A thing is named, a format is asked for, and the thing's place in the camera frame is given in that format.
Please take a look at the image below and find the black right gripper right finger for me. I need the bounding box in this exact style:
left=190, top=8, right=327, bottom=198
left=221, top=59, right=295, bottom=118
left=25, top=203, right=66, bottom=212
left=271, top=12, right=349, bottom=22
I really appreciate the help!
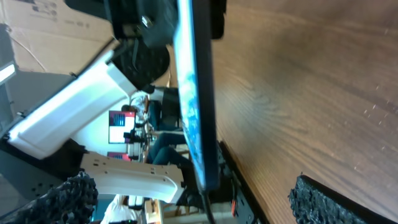
left=289, top=175, right=397, bottom=224

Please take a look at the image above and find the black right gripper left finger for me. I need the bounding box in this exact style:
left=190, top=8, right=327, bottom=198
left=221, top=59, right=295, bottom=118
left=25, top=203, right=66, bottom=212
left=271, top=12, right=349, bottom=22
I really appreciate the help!
left=1, top=171, right=98, bottom=224

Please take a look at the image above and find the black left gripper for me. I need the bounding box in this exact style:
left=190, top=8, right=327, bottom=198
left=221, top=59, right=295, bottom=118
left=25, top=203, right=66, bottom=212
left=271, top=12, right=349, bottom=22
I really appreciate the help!
left=65, top=0, right=226, bottom=47

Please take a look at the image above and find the Samsung Galaxy smartphone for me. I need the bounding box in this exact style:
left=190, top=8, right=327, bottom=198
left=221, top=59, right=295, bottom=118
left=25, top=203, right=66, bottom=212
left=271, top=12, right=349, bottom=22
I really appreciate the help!
left=174, top=0, right=220, bottom=191

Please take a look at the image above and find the black USB charging cable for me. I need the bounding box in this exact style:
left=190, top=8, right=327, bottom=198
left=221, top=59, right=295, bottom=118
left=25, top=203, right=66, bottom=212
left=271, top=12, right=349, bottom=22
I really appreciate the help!
left=200, top=191, right=217, bottom=224

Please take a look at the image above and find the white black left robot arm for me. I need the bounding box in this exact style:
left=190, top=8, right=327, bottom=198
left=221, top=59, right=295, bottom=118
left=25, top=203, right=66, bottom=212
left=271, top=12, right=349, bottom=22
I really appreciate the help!
left=1, top=1, right=233, bottom=204

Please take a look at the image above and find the computer monitor in background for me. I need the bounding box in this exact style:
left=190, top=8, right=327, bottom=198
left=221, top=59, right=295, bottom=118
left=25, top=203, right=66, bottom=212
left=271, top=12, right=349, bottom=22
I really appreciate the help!
left=108, top=111, right=136, bottom=144

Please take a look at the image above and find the seated person in background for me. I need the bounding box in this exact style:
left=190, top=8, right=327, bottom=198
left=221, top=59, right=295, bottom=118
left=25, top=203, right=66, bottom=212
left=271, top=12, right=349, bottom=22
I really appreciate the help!
left=121, top=87, right=192, bottom=167

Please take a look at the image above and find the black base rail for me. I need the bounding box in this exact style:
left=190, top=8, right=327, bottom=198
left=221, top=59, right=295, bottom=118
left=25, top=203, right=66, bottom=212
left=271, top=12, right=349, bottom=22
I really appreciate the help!
left=218, top=141, right=270, bottom=224

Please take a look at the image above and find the brown cardboard box wall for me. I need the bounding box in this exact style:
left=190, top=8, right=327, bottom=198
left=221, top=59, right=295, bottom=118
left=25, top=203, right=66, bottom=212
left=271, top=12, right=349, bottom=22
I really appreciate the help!
left=1, top=0, right=113, bottom=75

